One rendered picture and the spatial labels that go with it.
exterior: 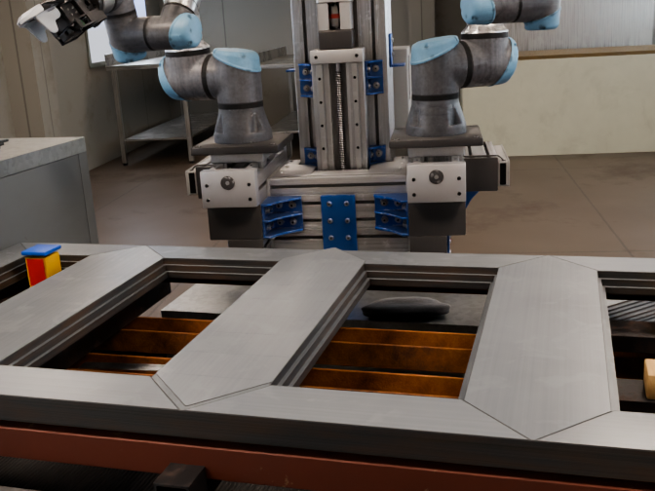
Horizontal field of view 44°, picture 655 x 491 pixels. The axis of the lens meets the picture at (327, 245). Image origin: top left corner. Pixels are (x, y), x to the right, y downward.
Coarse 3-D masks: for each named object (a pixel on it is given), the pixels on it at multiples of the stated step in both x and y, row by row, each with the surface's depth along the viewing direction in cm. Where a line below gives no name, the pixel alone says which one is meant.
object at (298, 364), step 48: (0, 288) 175; (144, 288) 166; (480, 288) 158; (624, 288) 150; (48, 336) 138; (480, 336) 129; (288, 384) 118; (144, 432) 110; (192, 432) 107; (240, 432) 105; (288, 432) 103; (336, 432) 101; (384, 432) 100
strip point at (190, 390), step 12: (156, 372) 119; (168, 384) 115; (180, 384) 115; (192, 384) 114; (204, 384) 114; (216, 384) 114; (228, 384) 114; (240, 384) 113; (252, 384) 113; (264, 384) 113; (180, 396) 111; (192, 396) 111; (204, 396) 111; (216, 396) 110
